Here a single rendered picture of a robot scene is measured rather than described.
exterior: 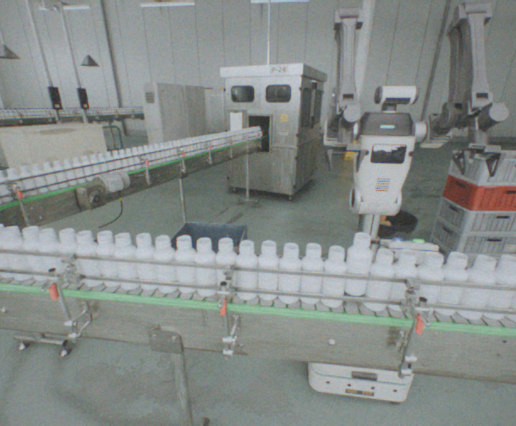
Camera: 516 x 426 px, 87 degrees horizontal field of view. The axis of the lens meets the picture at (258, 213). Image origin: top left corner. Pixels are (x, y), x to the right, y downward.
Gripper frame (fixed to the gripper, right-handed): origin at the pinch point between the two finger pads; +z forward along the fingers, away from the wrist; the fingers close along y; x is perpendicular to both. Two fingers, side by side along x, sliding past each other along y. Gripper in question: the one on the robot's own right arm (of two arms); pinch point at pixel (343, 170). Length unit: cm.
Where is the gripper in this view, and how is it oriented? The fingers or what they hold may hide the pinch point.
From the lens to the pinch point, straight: 107.8
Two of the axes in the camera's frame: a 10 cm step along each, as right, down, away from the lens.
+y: 9.9, 0.6, -1.3
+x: 1.2, 0.9, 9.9
